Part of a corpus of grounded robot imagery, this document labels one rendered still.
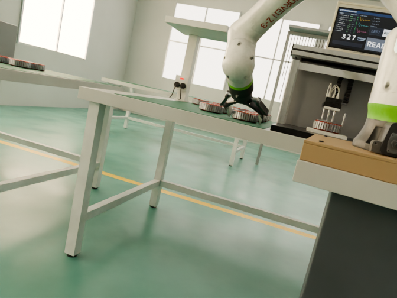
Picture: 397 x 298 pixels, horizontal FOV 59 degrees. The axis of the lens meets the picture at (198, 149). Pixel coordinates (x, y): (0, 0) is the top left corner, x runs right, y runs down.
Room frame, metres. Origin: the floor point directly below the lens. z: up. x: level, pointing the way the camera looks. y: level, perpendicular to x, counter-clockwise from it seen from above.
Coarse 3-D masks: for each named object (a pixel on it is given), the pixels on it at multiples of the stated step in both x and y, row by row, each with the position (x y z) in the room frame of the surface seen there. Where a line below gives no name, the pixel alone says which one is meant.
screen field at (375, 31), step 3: (372, 27) 1.54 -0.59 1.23; (369, 30) 1.54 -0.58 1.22; (372, 30) 1.54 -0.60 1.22; (375, 30) 1.54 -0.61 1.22; (378, 30) 1.53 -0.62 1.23; (381, 30) 1.53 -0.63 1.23; (384, 30) 1.53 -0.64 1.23; (387, 30) 1.52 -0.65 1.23; (390, 30) 1.52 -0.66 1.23; (369, 33) 1.54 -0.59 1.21; (372, 33) 1.54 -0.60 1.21; (375, 33) 1.53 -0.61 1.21; (378, 33) 1.53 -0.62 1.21; (381, 33) 1.53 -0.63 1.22; (384, 33) 1.53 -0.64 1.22; (387, 33) 1.52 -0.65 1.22; (381, 36) 1.53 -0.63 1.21; (384, 36) 1.53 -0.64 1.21
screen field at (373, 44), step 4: (368, 40) 1.54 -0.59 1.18; (372, 40) 1.54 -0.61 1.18; (376, 40) 1.53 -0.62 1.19; (380, 40) 1.53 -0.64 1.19; (384, 40) 1.52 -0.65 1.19; (368, 44) 1.54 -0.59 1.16; (372, 44) 1.53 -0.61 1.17; (376, 44) 1.53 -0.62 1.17; (380, 44) 1.53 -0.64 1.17; (364, 48) 1.54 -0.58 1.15; (368, 48) 1.54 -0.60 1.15; (372, 48) 1.53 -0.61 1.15; (376, 48) 1.53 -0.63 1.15; (380, 48) 1.53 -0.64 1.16
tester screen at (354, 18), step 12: (348, 12) 1.57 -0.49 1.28; (360, 12) 1.56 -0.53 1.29; (336, 24) 1.58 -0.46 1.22; (348, 24) 1.56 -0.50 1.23; (360, 24) 1.55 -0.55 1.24; (372, 24) 1.54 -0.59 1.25; (384, 24) 1.53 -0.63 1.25; (396, 24) 1.52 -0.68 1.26; (336, 36) 1.57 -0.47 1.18; (360, 36) 1.55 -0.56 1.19; (372, 36) 1.54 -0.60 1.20; (360, 48) 1.55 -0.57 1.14
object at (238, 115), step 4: (232, 112) 1.51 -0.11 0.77; (236, 112) 1.48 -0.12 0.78; (240, 112) 1.47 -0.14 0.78; (244, 112) 1.47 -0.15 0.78; (248, 112) 1.54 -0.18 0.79; (232, 116) 1.50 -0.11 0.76; (236, 116) 1.48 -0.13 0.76; (240, 116) 1.47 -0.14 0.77; (244, 116) 1.46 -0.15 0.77; (248, 116) 1.46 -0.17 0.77; (252, 116) 1.47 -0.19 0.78; (256, 116) 1.48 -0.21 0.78; (244, 120) 1.47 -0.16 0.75; (248, 120) 1.46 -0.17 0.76; (252, 120) 1.47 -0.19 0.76; (256, 120) 1.49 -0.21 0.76
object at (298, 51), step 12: (300, 48) 1.58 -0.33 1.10; (312, 48) 1.57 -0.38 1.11; (324, 48) 1.56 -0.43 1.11; (300, 60) 1.72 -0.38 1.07; (312, 60) 1.91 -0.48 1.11; (324, 60) 1.57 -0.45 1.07; (336, 60) 1.54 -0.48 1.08; (348, 60) 1.53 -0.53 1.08; (360, 60) 1.52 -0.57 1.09; (372, 60) 1.50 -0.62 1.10; (372, 72) 1.87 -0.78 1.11
